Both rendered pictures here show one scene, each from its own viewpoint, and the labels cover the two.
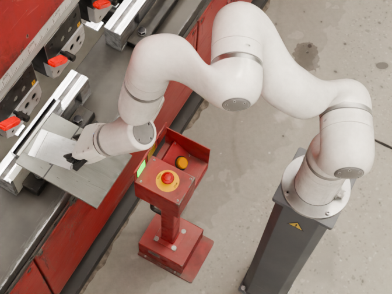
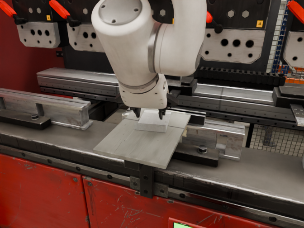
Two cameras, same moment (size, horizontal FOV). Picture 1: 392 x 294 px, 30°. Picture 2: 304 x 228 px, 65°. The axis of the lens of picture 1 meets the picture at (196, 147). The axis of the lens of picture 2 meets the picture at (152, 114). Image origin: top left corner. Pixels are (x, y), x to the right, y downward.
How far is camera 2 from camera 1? 169 cm
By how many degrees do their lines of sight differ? 65
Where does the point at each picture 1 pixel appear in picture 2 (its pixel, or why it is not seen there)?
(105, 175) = (133, 149)
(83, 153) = not seen: hidden behind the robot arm
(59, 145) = (159, 121)
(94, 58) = (277, 158)
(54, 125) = (178, 116)
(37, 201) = not seen: hidden behind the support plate
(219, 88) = not seen: outside the picture
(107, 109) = (230, 174)
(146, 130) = (122, 10)
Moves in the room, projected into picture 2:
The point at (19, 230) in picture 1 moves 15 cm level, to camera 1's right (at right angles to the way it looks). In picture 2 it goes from (93, 143) to (86, 172)
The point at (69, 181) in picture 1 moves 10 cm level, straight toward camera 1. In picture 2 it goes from (122, 130) to (85, 140)
